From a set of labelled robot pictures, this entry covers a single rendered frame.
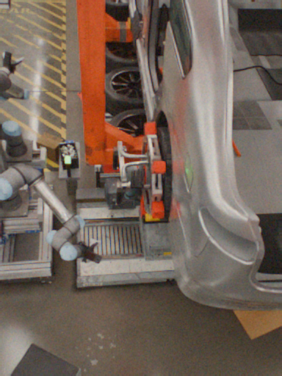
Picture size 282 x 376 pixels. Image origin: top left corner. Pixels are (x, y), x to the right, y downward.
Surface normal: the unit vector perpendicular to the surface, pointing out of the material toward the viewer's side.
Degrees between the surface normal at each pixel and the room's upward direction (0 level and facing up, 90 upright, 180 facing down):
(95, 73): 90
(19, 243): 0
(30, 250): 0
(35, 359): 0
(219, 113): 23
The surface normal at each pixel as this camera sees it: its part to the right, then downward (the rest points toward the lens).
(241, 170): 0.11, -0.32
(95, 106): 0.11, 0.76
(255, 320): 0.10, -0.63
